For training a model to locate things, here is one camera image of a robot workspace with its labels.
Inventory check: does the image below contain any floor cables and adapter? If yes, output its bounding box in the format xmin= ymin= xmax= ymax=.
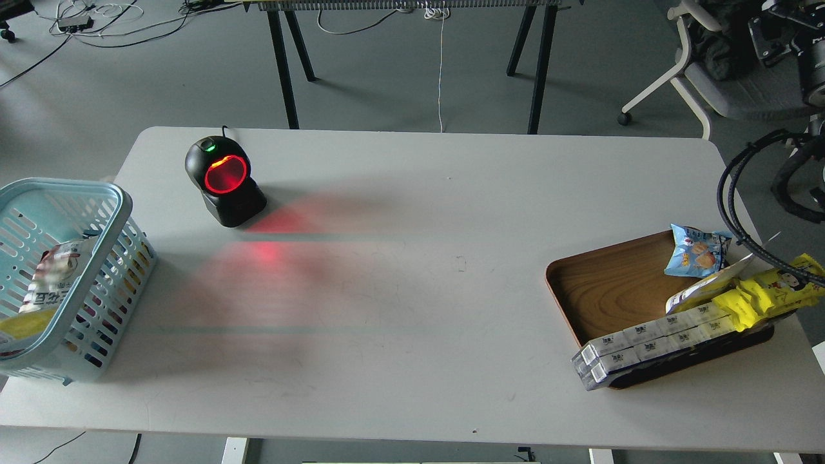
xmin=0 ymin=0 xmax=213 ymax=90

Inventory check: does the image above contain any yellow white pouch on tray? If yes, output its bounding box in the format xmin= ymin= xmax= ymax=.
xmin=665 ymin=253 xmax=769 ymax=314

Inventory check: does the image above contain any light blue plastic basket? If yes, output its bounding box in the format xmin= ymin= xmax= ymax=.
xmin=2 ymin=177 xmax=157 ymax=385

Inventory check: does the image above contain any yellow white snack pouch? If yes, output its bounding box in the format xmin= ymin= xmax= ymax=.
xmin=1 ymin=308 xmax=57 ymax=353

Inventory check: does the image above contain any black table legs background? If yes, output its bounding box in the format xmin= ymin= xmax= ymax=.
xmin=266 ymin=0 xmax=559 ymax=135

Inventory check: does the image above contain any blue snack bag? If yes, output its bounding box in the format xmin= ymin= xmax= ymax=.
xmin=663 ymin=224 xmax=733 ymax=278

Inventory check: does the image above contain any white hanging cord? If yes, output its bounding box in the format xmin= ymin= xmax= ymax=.
xmin=424 ymin=5 xmax=452 ymax=133

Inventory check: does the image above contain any long white snack box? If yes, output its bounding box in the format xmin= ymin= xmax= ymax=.
xmin=570 ymin=303 xmax=737 ymax=391

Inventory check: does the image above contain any black barcode scanner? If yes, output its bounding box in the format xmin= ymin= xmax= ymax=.
xmin=184 ymin=124 xmax=267 ymax=228

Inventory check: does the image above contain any brown wooden tray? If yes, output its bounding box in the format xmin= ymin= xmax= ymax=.
xmin=545 ymin=231 xmax=774 ymax=383

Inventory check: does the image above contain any yellow cartoon snack bag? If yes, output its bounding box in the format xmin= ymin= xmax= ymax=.
xmin=711 ymin=268 xmax=824 ymax=332

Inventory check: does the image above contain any red white snack bag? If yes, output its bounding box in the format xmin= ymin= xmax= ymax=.
xmin=19 ymin=237 xmax=98 ymax=314

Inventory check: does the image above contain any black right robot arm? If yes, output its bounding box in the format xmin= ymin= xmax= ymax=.
xmin=716 ymin=1 xmax=824 ymax=287

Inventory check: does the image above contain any white office chair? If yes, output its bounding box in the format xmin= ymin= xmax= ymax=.
xmin=617 ymin=1 xmax=823 ymax=140

